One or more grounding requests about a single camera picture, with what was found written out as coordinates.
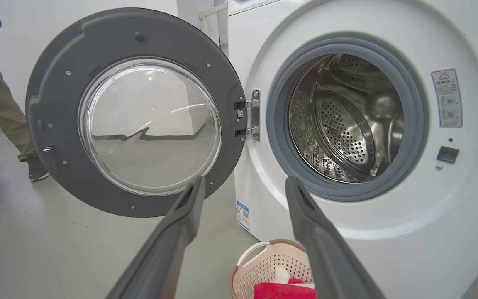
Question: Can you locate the round black glass washer door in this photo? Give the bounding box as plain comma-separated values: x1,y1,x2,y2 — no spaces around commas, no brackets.
25,7,248,219

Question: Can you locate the blue energy label sticker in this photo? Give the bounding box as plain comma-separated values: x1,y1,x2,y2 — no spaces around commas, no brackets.
236,200,251,232

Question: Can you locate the white front-load washing machine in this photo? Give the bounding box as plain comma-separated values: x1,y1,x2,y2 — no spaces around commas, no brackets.
177,0,478,299

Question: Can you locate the small white garment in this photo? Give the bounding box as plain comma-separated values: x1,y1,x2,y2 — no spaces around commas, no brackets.
274,267,292,285

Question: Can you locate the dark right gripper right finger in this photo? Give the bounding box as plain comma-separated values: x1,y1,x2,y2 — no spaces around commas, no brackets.
284,176,385,299

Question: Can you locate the dark grey sneaker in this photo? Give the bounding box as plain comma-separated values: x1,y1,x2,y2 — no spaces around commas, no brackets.
25,152,51,183

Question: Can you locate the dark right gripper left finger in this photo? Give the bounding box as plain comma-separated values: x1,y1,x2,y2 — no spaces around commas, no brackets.
106,176,207,299

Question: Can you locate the red garment with white trim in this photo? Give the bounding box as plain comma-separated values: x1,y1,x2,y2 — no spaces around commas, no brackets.
253,277,318,299

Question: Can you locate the cream perforated laundry basket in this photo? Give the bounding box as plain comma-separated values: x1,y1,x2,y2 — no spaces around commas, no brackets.
228,239,318,299

